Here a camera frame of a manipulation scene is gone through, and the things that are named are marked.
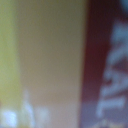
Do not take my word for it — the red yellow patterned box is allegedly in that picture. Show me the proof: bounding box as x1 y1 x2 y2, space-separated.
0 0 128 128

